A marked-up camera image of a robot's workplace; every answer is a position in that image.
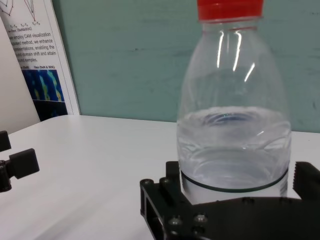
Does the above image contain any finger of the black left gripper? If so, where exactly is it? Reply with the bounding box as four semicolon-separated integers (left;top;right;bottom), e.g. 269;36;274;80
0;130;12;153
0;148;40;193

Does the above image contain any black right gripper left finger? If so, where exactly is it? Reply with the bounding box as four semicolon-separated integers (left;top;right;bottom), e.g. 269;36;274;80
139;161;208;240

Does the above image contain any white research poster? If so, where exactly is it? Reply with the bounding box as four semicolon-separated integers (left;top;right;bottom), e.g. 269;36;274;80
0;0;81;123

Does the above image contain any clear water bottle red cap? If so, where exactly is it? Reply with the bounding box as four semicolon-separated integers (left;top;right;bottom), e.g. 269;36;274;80
176;0;293;205

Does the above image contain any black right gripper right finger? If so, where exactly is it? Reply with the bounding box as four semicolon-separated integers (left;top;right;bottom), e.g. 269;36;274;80
291;161;320;201

